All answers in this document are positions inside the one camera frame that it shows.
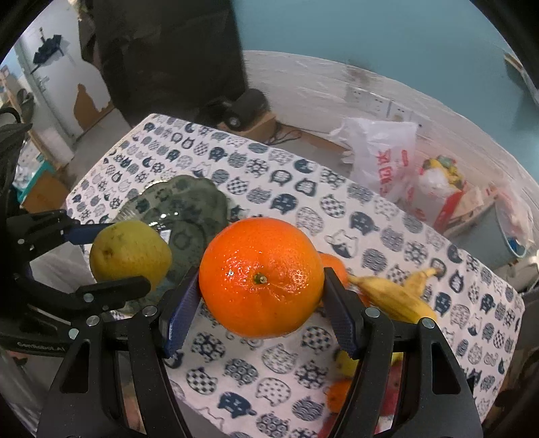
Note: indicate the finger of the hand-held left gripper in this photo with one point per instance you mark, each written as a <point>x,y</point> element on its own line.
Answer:
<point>113,290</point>
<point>84,235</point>

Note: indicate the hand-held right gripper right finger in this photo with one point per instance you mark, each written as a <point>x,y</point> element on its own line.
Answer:
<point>341,322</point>

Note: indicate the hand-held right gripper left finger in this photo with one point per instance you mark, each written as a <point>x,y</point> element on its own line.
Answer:
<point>183,313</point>

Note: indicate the yellow pear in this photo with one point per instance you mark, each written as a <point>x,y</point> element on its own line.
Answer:
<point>126,252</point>

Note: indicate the small orange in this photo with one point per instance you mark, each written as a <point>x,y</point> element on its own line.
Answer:
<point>336,267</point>
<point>339,394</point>

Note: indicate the large orange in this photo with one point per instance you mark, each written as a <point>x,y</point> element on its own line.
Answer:
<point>261,269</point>

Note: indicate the green glass plate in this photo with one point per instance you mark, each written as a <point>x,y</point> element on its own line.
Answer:
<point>191,202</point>

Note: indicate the teal box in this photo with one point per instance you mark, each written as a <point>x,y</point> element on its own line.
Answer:
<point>42,166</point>

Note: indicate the brown cardboard box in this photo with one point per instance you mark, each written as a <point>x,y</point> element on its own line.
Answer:
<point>44,193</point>

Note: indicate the white foam box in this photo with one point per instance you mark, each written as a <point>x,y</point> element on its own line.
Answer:
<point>54,143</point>

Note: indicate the yellow banana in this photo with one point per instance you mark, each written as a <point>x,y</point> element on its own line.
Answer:
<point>396,300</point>

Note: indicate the wooden shelf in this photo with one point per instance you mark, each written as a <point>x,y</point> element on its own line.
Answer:
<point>17,94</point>

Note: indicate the grey peeling door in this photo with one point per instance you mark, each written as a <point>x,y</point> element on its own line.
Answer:
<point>63,105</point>

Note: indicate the dark blue folded umbrella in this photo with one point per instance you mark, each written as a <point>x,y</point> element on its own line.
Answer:
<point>46,46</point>

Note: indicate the cat print tablecloth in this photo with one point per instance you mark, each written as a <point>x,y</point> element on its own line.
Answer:
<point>294,202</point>

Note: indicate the red white cardboard box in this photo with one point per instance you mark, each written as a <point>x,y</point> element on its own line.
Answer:
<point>450,210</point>

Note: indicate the clear bag with yellow contents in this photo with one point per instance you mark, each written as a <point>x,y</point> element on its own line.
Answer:
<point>442,177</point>

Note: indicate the white plastic bag red print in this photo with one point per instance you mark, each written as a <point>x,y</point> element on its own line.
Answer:
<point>379,143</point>

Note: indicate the large dark furniture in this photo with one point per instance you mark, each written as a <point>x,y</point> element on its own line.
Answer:
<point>168,54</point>

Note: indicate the translucent plastic bag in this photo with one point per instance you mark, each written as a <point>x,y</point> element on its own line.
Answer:
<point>516,219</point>

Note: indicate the flat brown cardboard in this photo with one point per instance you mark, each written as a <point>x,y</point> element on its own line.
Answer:
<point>261,125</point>

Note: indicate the black round speaker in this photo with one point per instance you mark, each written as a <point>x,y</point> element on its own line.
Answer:
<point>246,105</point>

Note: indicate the white wall socket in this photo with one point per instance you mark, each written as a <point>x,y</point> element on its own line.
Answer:
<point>378,101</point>
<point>398,110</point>
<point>358,92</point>

